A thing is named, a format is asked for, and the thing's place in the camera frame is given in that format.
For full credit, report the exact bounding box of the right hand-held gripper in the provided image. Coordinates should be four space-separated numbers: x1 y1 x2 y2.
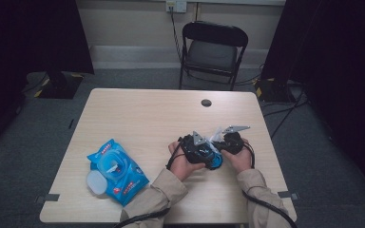
218 124 251 156

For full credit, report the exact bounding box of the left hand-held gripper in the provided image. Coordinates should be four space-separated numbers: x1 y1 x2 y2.
178 130 218 169

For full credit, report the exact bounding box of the blue toy car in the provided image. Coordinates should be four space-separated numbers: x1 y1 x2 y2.
202 143 224 171

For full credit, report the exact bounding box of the blue wet wipes pack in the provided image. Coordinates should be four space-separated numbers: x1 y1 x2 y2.
86 138 150 207

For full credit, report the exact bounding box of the person's right hand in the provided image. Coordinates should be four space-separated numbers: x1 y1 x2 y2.
221 138 255 175

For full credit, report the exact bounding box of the person's left hand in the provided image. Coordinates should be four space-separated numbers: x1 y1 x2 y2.
167 141 207 182

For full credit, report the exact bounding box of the grey tape strip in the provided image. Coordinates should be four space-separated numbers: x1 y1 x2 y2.
279 190 299 201
35 193 61 204

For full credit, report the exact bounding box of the black folding chair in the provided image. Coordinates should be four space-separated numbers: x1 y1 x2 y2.
179 20 250 92

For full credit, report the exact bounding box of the black curtain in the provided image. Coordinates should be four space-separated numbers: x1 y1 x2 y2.
0 0 95 160
259 0 365 203

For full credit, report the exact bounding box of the right hand-held gripper cable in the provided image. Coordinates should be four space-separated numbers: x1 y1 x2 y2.
241 141 298 228

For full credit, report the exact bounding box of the hand-held gripper cable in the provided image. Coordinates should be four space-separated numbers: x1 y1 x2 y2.
112 137 184 228
241 141 298 228

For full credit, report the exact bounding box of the left hand-held gripper cable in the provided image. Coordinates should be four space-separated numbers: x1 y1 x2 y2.
112 137 184 228

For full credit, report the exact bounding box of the black wall socket cable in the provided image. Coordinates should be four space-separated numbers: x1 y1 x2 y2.
169 6 184 65

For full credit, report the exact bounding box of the white wall socket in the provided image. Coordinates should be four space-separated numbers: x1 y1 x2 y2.
165 0 188 13

